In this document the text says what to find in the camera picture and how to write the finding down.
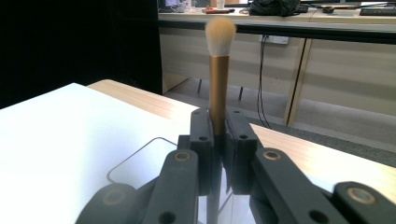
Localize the black horizontal frame bar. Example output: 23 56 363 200
158 20 396 45

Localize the red flat tool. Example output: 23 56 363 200
202 7 236 15

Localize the gold ferrule makeup brush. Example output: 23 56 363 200
205 16 237 138

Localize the beige office desk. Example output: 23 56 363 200
158 6 396 129

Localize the clear acrylic organizer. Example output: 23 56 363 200
106 136 260 224

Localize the wooden table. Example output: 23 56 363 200
87 78 396 204

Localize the black curtain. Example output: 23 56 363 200
0 0 163 110

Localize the black keyboard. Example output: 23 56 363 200
359 7 396 17

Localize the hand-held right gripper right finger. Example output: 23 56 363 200
222 105 264 195

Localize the black power cable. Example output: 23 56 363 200
256 35 273 129

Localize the white wall socket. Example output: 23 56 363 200
259 35 290 45

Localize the black bag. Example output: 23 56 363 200
248 0 302 18

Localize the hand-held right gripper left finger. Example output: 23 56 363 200
177 106 216 197

